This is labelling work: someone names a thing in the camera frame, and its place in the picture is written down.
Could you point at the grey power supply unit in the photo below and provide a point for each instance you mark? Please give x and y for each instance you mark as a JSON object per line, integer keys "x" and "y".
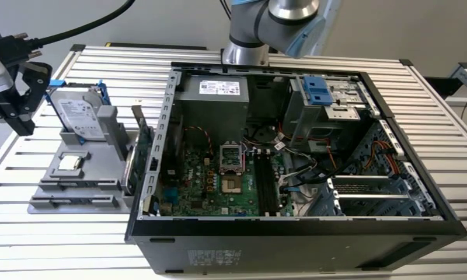
{"x": 214, "y": 116}

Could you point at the black yellow bar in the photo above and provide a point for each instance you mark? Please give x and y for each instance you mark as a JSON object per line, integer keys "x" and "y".
{"x": 159, "y": 45}

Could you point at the blue expansion slot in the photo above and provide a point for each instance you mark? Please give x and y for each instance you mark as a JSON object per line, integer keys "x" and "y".
{"x": 170, "y": 195}

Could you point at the black PC case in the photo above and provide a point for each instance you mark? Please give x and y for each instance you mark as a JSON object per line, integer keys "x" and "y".
{"x": 257, "y": 251}

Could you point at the silver CPU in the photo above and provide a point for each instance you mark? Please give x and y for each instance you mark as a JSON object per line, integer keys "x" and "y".
{"x": 70, "y": 162}

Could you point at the green motherboard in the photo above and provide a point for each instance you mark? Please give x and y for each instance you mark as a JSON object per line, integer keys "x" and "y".
{"x": 197, "y": 186}

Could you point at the grey parts rack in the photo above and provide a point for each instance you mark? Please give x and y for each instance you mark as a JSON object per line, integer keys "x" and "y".
{"x": 98, "y": 163}

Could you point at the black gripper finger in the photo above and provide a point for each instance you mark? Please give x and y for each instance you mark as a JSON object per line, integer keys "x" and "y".
{"x": 0, "y": 109}
{"x": 39, "y": 87}

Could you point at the hard disk in blue carrier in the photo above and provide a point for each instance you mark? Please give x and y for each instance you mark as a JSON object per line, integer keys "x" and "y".
{"x": 78, "y": 113}

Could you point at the dark RAM stick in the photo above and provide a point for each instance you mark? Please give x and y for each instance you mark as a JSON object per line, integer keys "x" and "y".
{"x": 82, "y": 184}
{"x": 78, "y": 201}

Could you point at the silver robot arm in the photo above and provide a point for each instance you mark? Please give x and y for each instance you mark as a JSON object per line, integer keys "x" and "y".
{"x": 249, "y": 29}

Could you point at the multicolour motherboard power bundle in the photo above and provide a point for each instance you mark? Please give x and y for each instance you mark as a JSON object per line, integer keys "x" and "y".
{"x": 265, "y": 143}

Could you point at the green graphics card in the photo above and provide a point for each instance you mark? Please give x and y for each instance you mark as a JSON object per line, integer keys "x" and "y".
{"x": 142, "y": 151}

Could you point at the blue plastic drive latch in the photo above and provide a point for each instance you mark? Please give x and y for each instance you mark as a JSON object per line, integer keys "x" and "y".
{"x": 315, "y": 90}

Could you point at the white board blue edge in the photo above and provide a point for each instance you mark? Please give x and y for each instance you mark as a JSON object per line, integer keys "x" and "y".
{"x": 333, "y": 29}

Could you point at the CPU socket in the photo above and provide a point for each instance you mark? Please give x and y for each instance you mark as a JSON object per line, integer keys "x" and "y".
{"x": 231, "y": 184}

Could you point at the black case fan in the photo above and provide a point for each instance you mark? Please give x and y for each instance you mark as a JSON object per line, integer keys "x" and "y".
{"x": 173, "y": 151}

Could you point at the silver disk bay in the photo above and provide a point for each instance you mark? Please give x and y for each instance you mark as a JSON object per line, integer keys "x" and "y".
{"x": 374, "y": 196}

